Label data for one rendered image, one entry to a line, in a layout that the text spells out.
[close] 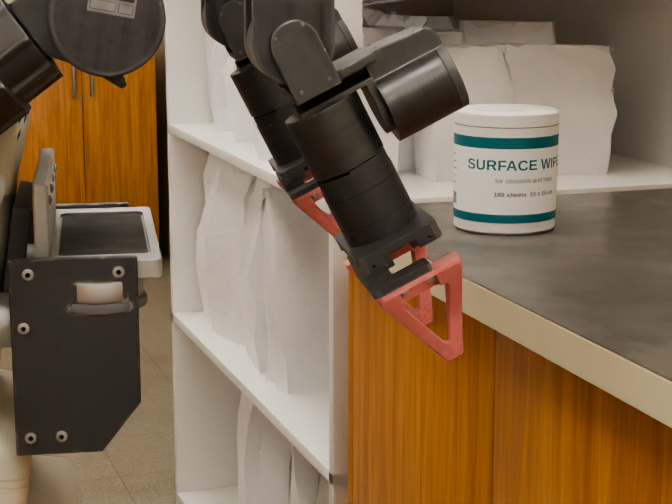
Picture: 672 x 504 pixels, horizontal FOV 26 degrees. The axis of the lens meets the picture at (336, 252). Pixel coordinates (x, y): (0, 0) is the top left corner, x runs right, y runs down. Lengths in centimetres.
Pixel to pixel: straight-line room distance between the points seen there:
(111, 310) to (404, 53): 31
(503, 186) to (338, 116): 76
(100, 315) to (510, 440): 56
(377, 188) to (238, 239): 185
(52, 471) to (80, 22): 54
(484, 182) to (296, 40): 80
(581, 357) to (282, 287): 130
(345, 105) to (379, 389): 92
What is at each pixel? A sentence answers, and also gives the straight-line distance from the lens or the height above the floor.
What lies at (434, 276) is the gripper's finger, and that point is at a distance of 103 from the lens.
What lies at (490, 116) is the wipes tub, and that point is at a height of 109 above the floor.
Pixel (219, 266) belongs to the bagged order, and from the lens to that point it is 298.
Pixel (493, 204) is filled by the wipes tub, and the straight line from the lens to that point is 179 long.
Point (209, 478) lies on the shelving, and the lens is 338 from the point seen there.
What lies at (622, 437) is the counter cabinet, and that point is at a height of 85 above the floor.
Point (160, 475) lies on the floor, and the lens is 371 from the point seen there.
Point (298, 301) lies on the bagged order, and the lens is 258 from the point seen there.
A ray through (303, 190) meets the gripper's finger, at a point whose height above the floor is 105.
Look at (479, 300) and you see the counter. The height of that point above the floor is 92.
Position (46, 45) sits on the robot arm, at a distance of 103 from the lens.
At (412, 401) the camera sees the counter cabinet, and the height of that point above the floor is 73.
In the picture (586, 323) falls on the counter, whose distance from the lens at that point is 138.
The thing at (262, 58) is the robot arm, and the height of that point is 121.
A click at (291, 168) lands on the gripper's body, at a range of 145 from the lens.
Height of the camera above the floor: 128
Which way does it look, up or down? 12 degrees down
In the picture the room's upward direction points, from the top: straight up
